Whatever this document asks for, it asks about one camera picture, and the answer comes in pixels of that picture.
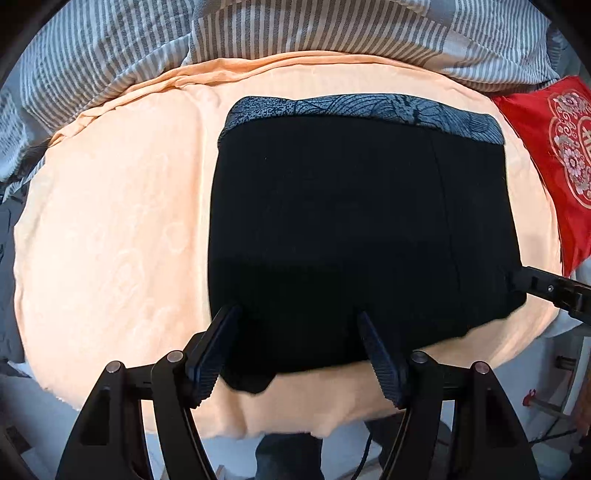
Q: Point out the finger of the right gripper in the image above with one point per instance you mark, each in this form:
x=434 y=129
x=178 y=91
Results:
x=549 y=286

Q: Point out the peach orange blanket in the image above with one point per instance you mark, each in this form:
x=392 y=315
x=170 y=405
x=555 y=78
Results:
x=111 y=246

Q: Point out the person's legs in jeans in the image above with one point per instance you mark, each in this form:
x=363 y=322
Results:
x=298 y=456

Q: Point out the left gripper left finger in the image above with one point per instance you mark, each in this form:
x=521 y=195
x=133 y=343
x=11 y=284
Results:
x=108 y=439

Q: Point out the grey striped duvet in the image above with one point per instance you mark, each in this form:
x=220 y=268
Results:
x=92 y=51

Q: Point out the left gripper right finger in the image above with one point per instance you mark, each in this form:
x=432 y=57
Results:
x=487 y=438

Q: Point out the dark grey jacket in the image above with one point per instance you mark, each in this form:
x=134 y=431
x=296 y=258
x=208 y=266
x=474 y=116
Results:
x=11 y=344

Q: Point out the black pants with patterned band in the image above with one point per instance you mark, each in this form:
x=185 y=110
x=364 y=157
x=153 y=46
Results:
x=330 y=209

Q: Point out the red embroidered cushion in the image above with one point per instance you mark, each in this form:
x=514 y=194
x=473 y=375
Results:
x=554 y=125

